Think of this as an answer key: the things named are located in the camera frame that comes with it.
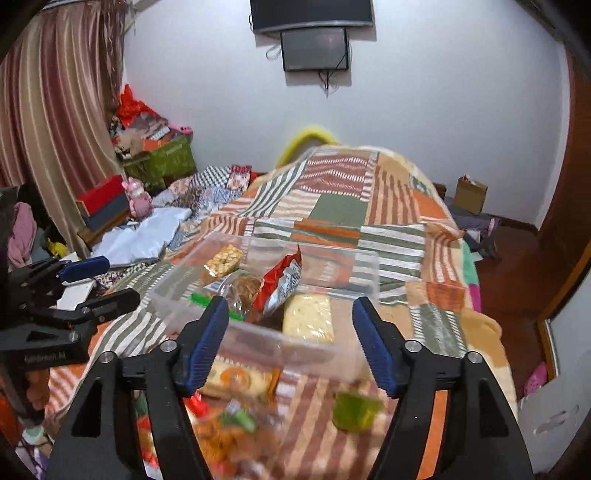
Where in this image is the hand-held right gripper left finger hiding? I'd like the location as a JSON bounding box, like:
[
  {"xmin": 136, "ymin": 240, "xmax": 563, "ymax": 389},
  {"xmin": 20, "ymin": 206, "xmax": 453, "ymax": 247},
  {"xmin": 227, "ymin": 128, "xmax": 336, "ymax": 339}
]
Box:
[{"xmin": 46, "ymin": 295, "xmax": 232, "ymax": 480}]

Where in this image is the small black wall monitor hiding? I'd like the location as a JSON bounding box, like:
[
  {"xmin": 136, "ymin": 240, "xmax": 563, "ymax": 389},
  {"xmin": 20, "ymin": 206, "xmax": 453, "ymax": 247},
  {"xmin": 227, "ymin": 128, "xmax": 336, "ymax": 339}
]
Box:
[{"xmin": 280, "ymin": 28, "xmax": 350, "ymax": 73}]

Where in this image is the yellow curved headboard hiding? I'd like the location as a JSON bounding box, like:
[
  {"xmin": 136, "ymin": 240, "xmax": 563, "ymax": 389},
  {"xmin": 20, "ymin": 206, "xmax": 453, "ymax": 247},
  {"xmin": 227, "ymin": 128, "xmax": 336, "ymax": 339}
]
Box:
[{"xmin": 276, "ymin": 124, "xmax": 342, "ymax": 168}]

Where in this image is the striped brown curtain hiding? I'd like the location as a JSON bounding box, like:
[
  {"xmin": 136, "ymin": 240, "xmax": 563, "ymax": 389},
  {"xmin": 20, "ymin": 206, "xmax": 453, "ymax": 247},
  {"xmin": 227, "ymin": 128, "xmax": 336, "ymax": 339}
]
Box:
[{"xmin": 0, "ymin": 0, "xmax": 127, "ymax": 259}]

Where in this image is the green jelly cup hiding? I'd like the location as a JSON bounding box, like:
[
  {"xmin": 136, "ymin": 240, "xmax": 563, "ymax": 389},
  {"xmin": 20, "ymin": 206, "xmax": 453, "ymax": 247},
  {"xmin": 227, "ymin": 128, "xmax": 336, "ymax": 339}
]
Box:
[{"xmin": 332, "ymin": 390, "xmax": 385, "ymax": 433}]

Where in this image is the red wrapped candy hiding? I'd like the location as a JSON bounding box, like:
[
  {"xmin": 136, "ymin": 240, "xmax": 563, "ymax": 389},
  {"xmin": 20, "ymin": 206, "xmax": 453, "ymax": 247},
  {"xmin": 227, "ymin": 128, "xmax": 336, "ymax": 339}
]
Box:
[{"xmin": 184, "ymin": 391, "xmax": 211, "ymax": 418}]

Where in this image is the pink clothing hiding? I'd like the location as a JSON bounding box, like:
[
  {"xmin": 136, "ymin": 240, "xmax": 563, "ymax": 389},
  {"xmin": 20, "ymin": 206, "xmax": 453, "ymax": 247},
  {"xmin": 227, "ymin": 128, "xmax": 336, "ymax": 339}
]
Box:
[{"xmin": 7, "ymin": 202, "xmax": 38, "ymax": 268}]

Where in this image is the clear plastic container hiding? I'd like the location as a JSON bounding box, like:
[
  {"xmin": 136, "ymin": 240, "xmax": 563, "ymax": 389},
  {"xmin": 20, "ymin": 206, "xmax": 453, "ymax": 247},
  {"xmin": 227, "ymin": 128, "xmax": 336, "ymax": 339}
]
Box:
[{"xmin": 148, "ymin": 231, "xmax": 382, "ymax": 381}]

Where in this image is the red snack packet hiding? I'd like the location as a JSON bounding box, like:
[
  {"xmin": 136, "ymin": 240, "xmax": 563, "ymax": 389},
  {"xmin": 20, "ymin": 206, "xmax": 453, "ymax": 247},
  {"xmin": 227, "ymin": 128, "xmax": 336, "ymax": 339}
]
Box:
[{"xmin": 253, "ymin": 244, "xmax": 303, "ymax": 317}]

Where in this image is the green storage box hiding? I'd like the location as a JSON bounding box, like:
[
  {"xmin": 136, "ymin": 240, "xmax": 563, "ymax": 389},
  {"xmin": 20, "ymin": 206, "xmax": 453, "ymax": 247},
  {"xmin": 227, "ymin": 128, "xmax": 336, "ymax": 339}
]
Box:
[{"xmin": 121, "ymin": 134, "xmax": 197, "ymax": 192}]

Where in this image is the small green snack packet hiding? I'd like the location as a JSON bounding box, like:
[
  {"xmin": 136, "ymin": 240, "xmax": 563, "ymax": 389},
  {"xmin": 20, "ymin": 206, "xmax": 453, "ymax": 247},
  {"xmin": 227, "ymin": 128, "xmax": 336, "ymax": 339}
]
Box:
[{"xmin": 191, "ymin": 292, "xmax": 245, "ymax": 321}]

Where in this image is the peanut brittle bar packet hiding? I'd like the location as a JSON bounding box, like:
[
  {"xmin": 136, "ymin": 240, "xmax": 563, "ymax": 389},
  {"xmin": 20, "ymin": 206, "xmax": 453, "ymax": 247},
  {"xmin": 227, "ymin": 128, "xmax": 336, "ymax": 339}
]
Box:
[{"xmin": 199, "ymin": 244, "xmax": 245, "ymax": 284}]

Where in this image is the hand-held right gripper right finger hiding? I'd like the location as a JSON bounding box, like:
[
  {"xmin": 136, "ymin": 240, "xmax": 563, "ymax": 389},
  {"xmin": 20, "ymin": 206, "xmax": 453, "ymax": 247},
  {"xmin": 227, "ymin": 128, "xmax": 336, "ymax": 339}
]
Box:
[{"xmin": 352, "ymin": 296, "xmax": 536, "ymax": 480}]

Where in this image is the grey flat box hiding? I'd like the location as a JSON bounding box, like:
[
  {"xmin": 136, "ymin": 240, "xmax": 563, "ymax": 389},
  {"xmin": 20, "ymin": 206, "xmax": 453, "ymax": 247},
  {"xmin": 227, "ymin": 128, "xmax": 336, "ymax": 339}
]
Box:
[{"xmin": 81, "ymin": 191, "xmax": 131, "ymax": 234}]

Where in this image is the pink slipper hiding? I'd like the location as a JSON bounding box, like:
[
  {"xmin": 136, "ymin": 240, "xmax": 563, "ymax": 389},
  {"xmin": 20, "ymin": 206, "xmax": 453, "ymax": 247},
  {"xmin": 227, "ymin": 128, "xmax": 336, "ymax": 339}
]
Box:
[{"xmin": 524, "ymin": 362, "xmax": 549, "ymax": 397}]

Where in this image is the black wall television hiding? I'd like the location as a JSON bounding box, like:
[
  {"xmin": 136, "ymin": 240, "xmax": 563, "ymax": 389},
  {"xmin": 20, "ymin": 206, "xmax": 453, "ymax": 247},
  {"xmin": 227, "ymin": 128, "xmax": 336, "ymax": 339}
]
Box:
[{"xmin": 249, "ymin": 0, "xmax": 375, "ymax": 35}]

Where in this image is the checkered floral quilt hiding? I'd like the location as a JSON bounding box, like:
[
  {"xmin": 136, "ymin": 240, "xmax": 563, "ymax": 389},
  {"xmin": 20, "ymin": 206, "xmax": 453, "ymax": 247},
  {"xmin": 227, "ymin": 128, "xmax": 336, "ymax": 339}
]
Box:
[{"xmin": 150, "ymin": 164, "xmax": 269, "ymax": 220}]

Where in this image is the red plastic bag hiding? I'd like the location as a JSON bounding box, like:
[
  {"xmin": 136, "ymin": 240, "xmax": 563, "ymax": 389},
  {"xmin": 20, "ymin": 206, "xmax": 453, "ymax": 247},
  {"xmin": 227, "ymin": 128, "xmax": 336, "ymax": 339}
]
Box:
[{"xmin": 115, "ymin": 84, "xmax": 160, "ymax": 127}]

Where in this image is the pink plush doll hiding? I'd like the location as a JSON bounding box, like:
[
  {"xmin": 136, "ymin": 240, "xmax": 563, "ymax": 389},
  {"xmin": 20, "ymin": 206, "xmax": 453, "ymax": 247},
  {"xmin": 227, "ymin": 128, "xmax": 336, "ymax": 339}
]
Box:
[{"xmin": 121, "ymin": 176, "xmax": 154, "ymax": 219}]

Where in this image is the brown cardboard box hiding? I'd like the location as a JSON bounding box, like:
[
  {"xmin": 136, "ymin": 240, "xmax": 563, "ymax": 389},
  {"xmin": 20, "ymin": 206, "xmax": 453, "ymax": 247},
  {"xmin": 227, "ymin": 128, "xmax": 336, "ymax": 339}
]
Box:
[{"xmin": 453, "ymin": 175, "xmax": 489, "ymax": 215}]

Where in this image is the wooden door frame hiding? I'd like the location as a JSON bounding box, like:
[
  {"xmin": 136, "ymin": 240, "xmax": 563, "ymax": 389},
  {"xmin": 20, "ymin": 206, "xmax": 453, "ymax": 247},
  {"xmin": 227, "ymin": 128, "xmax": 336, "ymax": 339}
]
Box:
[{"xmin": 536, "ymin": 41, "xmax": 591, "ymax": 324}]

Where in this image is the red flat box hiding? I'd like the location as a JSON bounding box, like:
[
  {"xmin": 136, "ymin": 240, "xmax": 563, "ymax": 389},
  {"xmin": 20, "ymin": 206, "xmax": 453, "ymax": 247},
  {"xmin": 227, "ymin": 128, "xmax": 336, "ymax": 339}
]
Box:
[{"xmin": 75, "ymin": 174, "xmax": 126, "ymax": 215}]

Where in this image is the black hanging cable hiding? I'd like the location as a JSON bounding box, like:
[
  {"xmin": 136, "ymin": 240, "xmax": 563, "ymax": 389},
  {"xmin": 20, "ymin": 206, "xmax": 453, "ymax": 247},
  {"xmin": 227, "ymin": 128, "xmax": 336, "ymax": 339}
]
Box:
[{"xmin": 318, "ymin": 69, "xmax": 340, "ymax": 99}]

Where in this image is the white plastic furniture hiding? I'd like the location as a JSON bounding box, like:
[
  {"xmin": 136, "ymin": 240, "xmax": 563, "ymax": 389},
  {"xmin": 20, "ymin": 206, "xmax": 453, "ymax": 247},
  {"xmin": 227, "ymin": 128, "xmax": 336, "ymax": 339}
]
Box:
[{"xmin": 517, "ymin": 286, "xmax": 591, "ymax": 476}]

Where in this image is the clear bag of orange snacks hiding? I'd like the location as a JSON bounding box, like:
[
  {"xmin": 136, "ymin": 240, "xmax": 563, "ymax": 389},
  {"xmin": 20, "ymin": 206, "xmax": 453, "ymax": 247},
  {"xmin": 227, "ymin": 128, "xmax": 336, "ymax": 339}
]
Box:
[{"xmin": 189, "ymin": 399, "xmax": 284, "ymax": 480}]

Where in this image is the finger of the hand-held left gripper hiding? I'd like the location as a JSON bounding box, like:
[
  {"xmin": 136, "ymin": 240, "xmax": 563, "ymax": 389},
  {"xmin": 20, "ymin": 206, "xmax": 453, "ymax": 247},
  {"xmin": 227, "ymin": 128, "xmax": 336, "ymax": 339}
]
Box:
[
  {"xmin": 21, "ymin": 288, "xmax": 141, "ymax": 334},
  {"xmin": 7, "ymin": 255, "xmax": 110, "ymax": 303}
]

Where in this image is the white cloth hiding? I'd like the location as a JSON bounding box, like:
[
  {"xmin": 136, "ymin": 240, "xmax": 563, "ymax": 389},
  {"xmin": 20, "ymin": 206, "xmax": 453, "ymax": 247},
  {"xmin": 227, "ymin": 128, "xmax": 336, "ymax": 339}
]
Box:
[{"xmin": 90, "ymin": 207, "xmax": 192, "ymax": 268}]

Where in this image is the pale yellow cracker packet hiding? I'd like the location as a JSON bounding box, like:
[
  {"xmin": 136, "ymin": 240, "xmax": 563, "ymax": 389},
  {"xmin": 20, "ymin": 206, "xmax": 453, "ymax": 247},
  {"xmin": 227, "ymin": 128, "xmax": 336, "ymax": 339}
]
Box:
[{"xmin": 281, "ymin": 293, "xmax": 335, "ymax": 343}]

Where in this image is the orange print biscuit packet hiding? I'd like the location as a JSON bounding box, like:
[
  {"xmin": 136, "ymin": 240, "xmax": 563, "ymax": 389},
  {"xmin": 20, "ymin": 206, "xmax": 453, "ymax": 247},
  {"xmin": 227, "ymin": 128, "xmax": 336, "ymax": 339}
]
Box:
[{"xmin": 199, "ymin": 357, "xmax": 280, "ymax": 402}]

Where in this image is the clear bag of brown cookies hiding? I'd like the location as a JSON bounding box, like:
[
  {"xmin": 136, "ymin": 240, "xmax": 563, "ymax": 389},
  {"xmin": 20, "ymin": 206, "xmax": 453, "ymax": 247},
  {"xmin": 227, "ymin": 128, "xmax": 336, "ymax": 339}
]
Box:
[{"xmin": 203, "ymin": 270, "xmax": 265, "ymax": 321}]

